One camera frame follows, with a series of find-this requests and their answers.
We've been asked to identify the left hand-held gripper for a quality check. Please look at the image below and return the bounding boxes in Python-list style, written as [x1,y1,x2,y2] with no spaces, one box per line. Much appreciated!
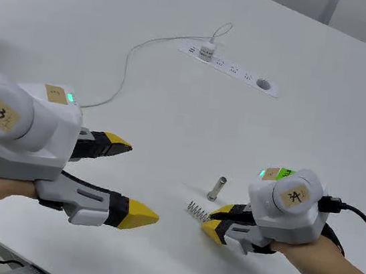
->
[0,72,176,236]

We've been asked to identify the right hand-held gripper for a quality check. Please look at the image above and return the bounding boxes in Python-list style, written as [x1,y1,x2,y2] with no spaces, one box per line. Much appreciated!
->
[197,156,335,265]

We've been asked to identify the silver coil spring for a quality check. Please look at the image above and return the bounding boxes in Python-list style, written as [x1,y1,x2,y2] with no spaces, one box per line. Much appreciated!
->
[185,200,212,224]

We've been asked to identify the silver metal pin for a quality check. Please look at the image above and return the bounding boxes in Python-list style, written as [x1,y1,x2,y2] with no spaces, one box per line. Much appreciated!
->
[206,174,228,203]

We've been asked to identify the white power strip panel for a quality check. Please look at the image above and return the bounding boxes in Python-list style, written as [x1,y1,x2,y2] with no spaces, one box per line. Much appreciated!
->
[173,39,285,99]

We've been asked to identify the white charger plug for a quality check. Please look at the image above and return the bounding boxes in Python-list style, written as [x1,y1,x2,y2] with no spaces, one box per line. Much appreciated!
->
[198,37,219,63]

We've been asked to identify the black wrist strap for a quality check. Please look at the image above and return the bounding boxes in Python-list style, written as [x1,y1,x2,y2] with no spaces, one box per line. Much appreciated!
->
[248,213,349,265]

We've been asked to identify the white charging cable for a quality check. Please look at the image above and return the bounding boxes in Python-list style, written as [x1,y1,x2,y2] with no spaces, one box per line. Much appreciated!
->
[79,3,234,127]

